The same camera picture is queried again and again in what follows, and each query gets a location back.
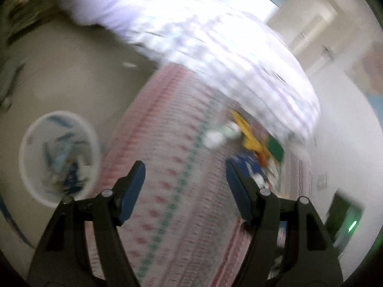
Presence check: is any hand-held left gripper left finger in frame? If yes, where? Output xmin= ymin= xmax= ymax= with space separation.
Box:
xmin=28 ymin=160 xmax=146 ymax=287

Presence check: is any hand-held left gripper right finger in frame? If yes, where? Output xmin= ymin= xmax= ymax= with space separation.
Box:
xmin=226 ymin=158 xmax=344 ymax=287

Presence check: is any blue wrapper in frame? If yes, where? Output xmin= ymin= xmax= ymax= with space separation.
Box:
xmin=232 ymin=152 xmax=264 ymax=180

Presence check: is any yellow wipes packet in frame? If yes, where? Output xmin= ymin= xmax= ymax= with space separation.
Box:
xmin=232 ymin=110 xmax=270 ymax=157

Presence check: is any green packet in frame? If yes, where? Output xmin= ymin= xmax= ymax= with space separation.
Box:
xmin=266 ymin=136 xmax=285 ymax=163

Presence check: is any white tissue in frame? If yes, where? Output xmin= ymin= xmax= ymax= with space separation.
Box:
xmin=203 ymin=122 xmax=240 ymax=150

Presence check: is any white plastic waste bin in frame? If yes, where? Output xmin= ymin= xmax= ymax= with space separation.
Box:
xmin=18 ymin=111 xmax=101 ymax=208

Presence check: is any patterned woven blanket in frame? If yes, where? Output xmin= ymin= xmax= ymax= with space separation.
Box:
xmin=87 ymin=64 xmax=315 ymax=287

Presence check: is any plaid ruffled duvet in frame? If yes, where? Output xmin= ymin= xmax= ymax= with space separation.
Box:
xmin=126 ymin=0 xmax=322 ymax=144

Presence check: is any beige door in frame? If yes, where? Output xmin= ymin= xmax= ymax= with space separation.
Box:
xmin=266 ymin=0 xmax=372 ymax=77

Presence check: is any wooden bedside shelf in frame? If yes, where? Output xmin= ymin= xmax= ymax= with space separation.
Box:
xmin=6 ymin=0 xmax=63 ymax=42

